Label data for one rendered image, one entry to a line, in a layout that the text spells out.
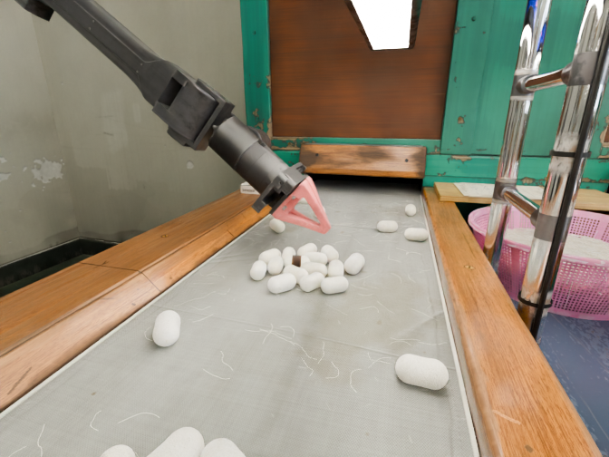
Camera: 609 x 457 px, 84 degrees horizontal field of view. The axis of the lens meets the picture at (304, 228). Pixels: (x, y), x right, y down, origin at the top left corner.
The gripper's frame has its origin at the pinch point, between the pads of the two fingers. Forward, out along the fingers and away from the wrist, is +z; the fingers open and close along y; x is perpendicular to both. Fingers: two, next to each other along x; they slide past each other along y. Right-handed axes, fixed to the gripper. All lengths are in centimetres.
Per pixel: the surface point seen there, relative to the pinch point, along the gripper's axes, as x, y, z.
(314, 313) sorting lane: 1.1, -16.5, 4.2
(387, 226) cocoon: -4.0, 10.2, 8.2
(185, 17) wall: 19, 126, -111
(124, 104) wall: 79, 129, -119
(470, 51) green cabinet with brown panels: -36, 41, -1
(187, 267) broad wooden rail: 12.3, -11.1, -9.5
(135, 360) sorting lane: 9.3, -26.8, -5.3
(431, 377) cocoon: -6.9, -24.6, 10.8
